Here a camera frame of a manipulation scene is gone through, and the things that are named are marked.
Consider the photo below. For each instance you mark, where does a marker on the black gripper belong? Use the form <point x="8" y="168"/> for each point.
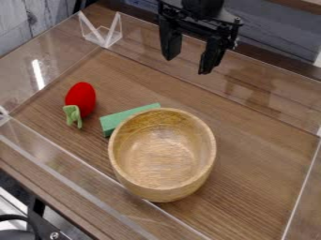
<point x="202" y="18"/>

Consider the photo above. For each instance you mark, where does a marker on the wooden bowl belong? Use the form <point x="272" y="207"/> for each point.
<point x="162" y="154"/>

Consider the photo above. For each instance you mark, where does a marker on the clear acrylic corner bracket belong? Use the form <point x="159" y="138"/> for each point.
<point x="103" y="36"/>

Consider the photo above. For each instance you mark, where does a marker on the red felt strawberry toy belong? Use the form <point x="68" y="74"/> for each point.
<point x="80" y="100"/>

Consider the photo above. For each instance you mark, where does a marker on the black metal stand base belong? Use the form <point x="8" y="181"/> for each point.
<point x="24" y="223"/>

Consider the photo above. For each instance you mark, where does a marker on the green foam block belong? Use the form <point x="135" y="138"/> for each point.
<point x="110" y="121"/>

